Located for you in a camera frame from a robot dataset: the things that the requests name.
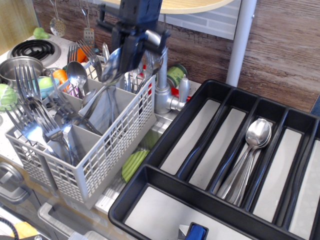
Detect hanging small spatula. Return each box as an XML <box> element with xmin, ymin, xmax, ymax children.
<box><xmin>79</xmin><ymin>0</ymin><xmax>95</xmax><ymax>47</ymax></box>

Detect steel fork front middle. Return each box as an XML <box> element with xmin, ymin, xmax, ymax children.
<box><xmin>24</xmin><ymin>96</ymin><xmax>74</xmax><ymax>165</ymax></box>

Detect silver toy faucet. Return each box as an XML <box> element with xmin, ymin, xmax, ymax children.
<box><xmin>154</xmin><ymin>46</ymin><xmax>190</xmax><ymax>114</ymax></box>

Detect steel pot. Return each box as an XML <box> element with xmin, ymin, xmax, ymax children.
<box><xmin>0</xmin><ymin>56</ymin><xmax>46</xmax><ymax>89</ymax></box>

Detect black stove burner coil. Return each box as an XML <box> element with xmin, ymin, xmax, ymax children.
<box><xmin>10</xmin><ymin>39</ymin><xmax>56</xmax><ymax>60</ymax></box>

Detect green striped toy vegetable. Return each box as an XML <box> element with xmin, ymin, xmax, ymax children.
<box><xmin>121</xmin><ymin>150</ymin><xmax>150</xmax><ymax>183</ymax></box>

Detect steel forks at faucet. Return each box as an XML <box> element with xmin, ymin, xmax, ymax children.
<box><xmin>144</xmin><ymin>50</ymin><xmax>164</xmax><ymax>76</ymax></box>

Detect stack of steel spoons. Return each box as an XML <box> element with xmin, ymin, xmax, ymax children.
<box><xmin>216</xmin><ymin>118</ymin><xmax>272</xmax><ymax>206</ymax></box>

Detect green toy cabbage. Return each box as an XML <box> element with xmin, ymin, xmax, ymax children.
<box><xmin>0</xmin><ymin>83</ymin><xmax>18</xmax><ymax>112</ymax></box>

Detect steel spoon in basket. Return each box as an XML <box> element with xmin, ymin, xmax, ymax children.
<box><xmin>66</xmin><ymin>61</ymin><xmax>88</xmax><ymax>99</ymax></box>

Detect green toy broccoli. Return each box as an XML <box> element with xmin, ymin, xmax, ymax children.
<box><xmin>33</xmin><ymin>27</ymin><xmax>50</xmax><ymax>40</ymax></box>

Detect orange toy carrot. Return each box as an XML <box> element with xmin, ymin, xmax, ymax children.
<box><xmin>52</xmin><ymin>69</ymin><xmax>68</xmax><ymax>85</ymax></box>

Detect hanging skimmer ladle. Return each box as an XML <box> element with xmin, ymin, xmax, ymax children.
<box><xmin>49</xmin><ymin>0</ymin><xmax>66</xmax><ymax>38</ymax></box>

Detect round wooden shelf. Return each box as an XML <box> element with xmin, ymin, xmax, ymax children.
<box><xmin>160</xmin><ymin>0</ymin><xmax>233</xmax><ymax>15</ymax></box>

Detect green ball in bowl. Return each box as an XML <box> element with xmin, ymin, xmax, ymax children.
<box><xmin>38</xmin><ymin>76</ymin><xmax>60</xmax><ymax>91</ymax></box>

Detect yellow toy at bottom left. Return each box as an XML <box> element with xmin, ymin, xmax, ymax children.
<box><xmin>14</xmin><ymin>222</ymin><xmax>38</xmax><ymax>240</ymax></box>

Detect blue object at bottom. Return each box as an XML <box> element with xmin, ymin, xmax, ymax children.
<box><xmin>177</xmin><ymin>222</ymin><xmax>209</xmax><ymax>240</ymax></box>

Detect grey plastic cutlery basket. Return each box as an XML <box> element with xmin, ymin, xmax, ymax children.
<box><xmin>4</xmin><ymin>74</ymin><xmax>158</xmax><ymax>210</ymax></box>

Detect green toy can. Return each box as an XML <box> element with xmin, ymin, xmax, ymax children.
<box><xmin>167</xmin><ymin>64</ymin><xmax>188</xmax><ymax>88</ymax></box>

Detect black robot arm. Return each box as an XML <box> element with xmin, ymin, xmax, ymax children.
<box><xmin>96</xmin><ymin>0</ymin><xmax>170</xmax><ymax>73</ymax></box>

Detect black cutlery tray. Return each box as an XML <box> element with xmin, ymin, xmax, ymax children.
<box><xmin>108</xmin><ymin>80</ymin><xmax>320</xmax><ymax>240</ymax></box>

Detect steel fork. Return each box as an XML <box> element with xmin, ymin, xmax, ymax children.
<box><xmin>24</xmin><ymin>96</ymin><xmax>74</xmax><ymax>165</ymax></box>
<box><xmin>5</xmin><ymin>105</ymin><xmax>48</xmax><ymax>148</ymax></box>
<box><xmin>14</xmin><ymin>62</ymin><xmax>42</xmax><ymax>101</ymax></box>

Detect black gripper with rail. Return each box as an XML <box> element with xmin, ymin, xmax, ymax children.
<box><xmin>96</xmin><ymin>3</ymin><xmax>170</xmax><ymax>73</ymax></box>

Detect steel fork far left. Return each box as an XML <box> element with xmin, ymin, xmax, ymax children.
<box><xmin>14</xmin><ymin>62</ymin><xmax>42</xmax><ymax>101</ymax></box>

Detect big steel spoon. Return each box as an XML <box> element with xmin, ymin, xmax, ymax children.
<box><xmin>78</xmin><ymin>48</ymin><xmax>124</xmax><ymax>118</ymax></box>

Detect steel fork front left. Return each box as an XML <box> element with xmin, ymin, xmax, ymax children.
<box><xmin>5</xmin><ymin>105</ymin><xmax>48</xmax><ymax>148</ymax></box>

